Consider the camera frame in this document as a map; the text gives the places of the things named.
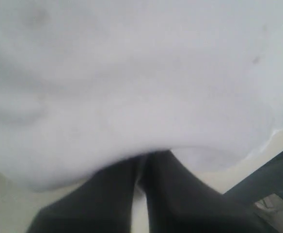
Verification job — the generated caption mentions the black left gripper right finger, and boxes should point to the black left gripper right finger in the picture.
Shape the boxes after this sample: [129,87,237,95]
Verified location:
[141,151,276,233]

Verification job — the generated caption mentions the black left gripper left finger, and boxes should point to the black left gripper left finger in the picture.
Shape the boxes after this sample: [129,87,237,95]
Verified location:
[27,157,142,233]

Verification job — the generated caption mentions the white t-shirt red lettering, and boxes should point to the white t-shirt red lettering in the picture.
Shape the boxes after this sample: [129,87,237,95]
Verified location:
[0,0,283,190]

